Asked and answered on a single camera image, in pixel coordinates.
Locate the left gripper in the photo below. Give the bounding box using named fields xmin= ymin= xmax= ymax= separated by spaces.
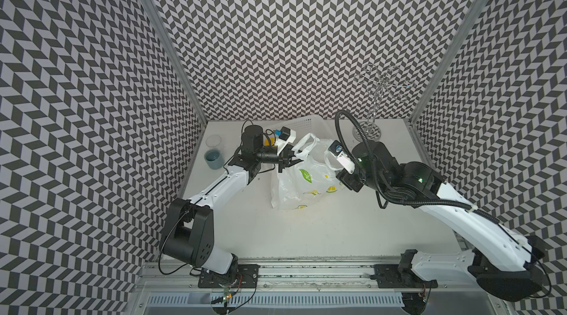
xmin=255 ymin=144 xmax=309 ymax=173

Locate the lemon print plastic bag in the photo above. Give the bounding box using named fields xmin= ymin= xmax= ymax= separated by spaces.
xmin=271 ymin=133 xmax=346 ymax=210

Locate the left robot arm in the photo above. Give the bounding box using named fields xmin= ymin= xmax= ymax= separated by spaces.
xmin=159 ymin=124 xmax=302 ymax=275

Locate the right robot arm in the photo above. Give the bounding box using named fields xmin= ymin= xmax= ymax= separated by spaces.
xmin=327 ymin=141 xmax=548 ymax=302

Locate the yellow peach left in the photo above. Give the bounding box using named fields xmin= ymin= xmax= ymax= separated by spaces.
xmin=264 ymin=137 xmax=275 ymax=147

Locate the white plastic basket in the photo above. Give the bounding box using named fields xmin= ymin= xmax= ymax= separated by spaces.
xmin=262 ymin=115 xmax=336 ymax=146

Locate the teal ceramic cup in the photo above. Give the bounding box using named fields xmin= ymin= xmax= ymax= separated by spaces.
xmin=204 ymin=149 xmax=224 ymax=170

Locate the clear glass cup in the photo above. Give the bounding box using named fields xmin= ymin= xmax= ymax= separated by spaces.
xmin=205 ymin=135 xmax=222 ymax=150

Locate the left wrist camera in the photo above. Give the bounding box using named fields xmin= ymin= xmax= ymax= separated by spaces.
xmin=274 ymin=127 xmax=296 ymax=155

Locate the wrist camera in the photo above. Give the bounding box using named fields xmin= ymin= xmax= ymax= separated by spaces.
xmin=327 ymin=140 xmax=355 ymax=175
xmin=274 ymin=127 xmax=296 ymax=155

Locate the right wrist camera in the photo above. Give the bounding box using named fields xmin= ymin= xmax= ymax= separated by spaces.
xmin=327 ymin=140 xmax=355 ymax=175

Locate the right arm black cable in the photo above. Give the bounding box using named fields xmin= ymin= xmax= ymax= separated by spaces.
xmin=334 ymin=110 xmax=501 ymax=227

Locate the chrome wire cup stand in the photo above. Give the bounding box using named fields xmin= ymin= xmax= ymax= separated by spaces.
xmin=357 ymin=63 xmax=412 ymax=142

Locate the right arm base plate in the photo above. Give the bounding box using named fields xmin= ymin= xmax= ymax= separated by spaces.
xmin=370 ymin=249 xmax=439 ymax=289

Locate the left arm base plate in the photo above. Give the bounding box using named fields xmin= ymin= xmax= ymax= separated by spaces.
xmin=198 ymin=264 xmax=260 ymax=289

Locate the aluminium front rail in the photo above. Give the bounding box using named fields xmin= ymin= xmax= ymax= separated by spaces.
xmin=133 ymin=257 xmax=484 ymax=295

